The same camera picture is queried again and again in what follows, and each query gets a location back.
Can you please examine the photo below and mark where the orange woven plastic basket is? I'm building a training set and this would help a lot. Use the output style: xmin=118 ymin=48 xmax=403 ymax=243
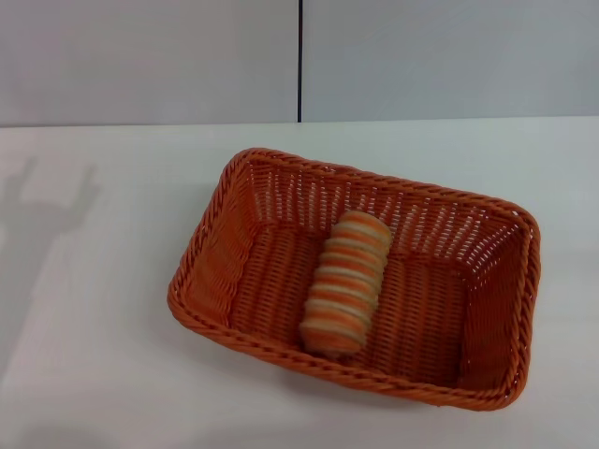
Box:
xmin=167 ymin=147 xmax=544 ymax=413

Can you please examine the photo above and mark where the orange striped bread roll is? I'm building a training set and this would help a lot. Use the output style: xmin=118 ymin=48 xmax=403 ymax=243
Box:
xmin=299 ymin=210 xmax=393 ymax=360

